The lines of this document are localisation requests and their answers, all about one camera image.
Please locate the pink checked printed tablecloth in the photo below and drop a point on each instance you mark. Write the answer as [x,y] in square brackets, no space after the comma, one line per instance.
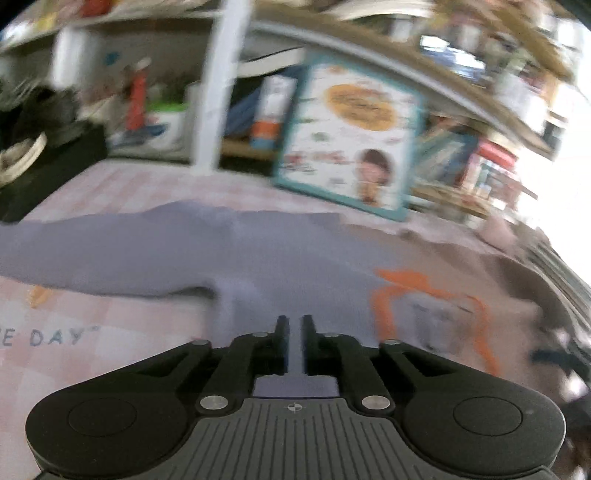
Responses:
[115,323]

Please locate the white and green container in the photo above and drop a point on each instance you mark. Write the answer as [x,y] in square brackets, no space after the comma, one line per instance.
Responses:
[157,127]

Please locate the wooden bookshelf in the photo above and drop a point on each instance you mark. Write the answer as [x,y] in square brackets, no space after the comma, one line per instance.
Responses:
[415,60]

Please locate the white shelf post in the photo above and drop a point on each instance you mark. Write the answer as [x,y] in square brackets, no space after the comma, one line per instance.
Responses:
[217,83]

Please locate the row of thin books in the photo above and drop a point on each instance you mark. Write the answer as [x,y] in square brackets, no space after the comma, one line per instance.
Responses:
[443,152]

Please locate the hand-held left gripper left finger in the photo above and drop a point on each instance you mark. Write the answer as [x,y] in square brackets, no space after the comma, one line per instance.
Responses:
[282,344]

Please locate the lavender and beige sweatshirt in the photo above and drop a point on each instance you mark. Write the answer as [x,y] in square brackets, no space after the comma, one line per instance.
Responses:
[277,258]

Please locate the red box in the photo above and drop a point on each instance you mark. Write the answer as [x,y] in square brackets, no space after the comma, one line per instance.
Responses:
[489,170]

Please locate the pink plush toy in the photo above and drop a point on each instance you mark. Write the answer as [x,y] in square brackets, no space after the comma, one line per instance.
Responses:
[501,233]

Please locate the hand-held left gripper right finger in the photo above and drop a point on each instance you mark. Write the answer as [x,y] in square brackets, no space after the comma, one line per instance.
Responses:
[308,344]

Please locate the white and orange box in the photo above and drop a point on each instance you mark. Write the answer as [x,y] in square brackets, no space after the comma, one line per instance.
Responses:
[272,110]

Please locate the red bottle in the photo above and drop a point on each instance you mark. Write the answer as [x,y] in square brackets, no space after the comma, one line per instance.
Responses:
[137,99]

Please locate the black bag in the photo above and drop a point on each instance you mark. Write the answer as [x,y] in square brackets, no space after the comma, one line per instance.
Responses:
[51,138]

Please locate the teal bordered picture book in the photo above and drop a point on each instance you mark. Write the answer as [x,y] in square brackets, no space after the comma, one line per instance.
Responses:
[351,134]

